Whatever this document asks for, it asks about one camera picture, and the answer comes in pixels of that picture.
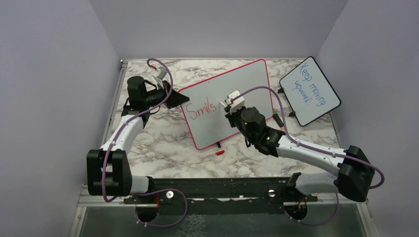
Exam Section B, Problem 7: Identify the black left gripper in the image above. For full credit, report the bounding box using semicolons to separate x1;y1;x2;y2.
144;80;190;109

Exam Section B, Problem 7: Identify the pink framed whiteboard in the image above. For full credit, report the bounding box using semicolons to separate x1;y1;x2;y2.
179;59;274;150

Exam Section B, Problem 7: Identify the red marker cap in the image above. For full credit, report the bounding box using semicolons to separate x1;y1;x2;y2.
215;150;225;156

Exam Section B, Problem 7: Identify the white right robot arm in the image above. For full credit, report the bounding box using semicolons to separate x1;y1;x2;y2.
224;106;375;202

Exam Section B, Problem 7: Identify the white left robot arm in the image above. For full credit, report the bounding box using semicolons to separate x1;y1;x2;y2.
86;76;190;203

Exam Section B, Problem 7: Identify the black framed written whiteboard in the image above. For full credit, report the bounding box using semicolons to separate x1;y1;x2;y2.
279;56;341;126

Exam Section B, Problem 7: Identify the green capped black marker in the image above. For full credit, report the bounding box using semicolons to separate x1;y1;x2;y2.
273;112;284;128

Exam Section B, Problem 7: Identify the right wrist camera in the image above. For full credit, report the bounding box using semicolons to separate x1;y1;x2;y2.
224;90;245;114

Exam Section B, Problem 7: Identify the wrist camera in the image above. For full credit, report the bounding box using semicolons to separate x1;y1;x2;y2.
224;90;245;114
152;67;167;89

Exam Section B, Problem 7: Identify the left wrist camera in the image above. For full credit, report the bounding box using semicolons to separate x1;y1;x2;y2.
152;67;167;89

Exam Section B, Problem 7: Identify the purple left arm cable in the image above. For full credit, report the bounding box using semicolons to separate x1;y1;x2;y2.
101;58;189;229

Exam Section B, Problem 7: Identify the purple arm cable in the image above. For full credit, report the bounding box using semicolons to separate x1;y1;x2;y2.
101;58;189;229
230;85;385;226

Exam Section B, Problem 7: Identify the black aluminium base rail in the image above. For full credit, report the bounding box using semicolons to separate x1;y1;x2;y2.
69;176;377;237

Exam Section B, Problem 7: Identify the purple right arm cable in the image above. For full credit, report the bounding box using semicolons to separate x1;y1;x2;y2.
230;85;385;226

